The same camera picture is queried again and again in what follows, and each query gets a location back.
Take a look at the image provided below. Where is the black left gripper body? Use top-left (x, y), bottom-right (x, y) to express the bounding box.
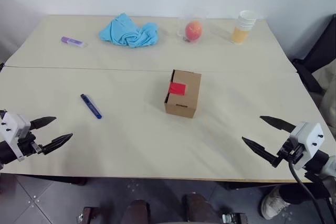
top-left (17, 132), bottom-right (44, 158)

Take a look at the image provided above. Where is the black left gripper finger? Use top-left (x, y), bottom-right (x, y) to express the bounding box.
top-left (41, 133), bottom-right (74, 156)
top-left (29, 116), bottom-right (57, 131)

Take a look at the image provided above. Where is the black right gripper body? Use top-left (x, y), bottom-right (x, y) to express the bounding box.
top-left (276, 137), bottom-right (306, 165)

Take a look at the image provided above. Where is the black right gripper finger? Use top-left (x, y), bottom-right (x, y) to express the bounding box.
top-left (241, 136), bottom-right (280, 168)
top-left (259, 115), bottom-right (298, 134)

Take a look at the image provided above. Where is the blue utility knife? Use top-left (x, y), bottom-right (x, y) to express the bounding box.
top-left (80, 93), bottom-right (103, 120)

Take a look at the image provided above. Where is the cardboard box with red tape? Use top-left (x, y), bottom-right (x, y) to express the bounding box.
top-left (164, 69), bottom-right (203, 119)

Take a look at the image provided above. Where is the white sneaker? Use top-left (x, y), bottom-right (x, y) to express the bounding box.
top-left (260, 185), bottom-right (291, 220)

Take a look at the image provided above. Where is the brown wooden block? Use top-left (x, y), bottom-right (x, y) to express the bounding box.
top-left (82, 206), bottom-right (101, 224)

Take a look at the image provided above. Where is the black chair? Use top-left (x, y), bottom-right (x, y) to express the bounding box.
top-left (292, 13), bottom-right (336, 94)

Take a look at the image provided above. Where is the purple glue stick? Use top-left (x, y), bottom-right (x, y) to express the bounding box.
top-left (60, 36), bottom-right (89, 49)

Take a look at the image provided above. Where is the stack of paper cups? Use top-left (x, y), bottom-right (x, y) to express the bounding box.
top-left (231, 10), bottom-right (258, 45)

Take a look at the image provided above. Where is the dark rounded brown shape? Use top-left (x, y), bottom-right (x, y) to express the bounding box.
top-left (122, 199), bottom-right (152, 224)

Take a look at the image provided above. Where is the light blue crumpled cloth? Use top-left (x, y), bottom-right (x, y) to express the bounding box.
top-left (98, 12), bottom-right (160, 49)

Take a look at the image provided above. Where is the red apple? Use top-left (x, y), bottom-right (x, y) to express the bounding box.
top-left (185, 20), bottom-right (204, 42)

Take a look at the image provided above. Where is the clear plastic cup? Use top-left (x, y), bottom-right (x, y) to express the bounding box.
top-left (176, 15), bottom-right (208, 46)

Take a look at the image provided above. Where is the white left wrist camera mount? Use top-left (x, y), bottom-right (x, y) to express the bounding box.
top-left (0, 110), bottom-right (32, 162)

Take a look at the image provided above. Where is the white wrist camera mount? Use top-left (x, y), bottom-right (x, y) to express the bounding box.
top-left (288, 122), bottom-right (324, 171)
top-left (0, 110), bottom-right (32, 162)

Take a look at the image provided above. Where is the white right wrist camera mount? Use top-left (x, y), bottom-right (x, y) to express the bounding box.
top-left (288, 122), bottom-right (324, 171)

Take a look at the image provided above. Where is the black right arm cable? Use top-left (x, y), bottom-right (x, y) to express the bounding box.
top-left (288, 160), bottom-right (327, 224)

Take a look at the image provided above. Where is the silver metal bracket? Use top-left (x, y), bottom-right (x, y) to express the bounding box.
top-left (221, 211), bottom-right (249, 224)

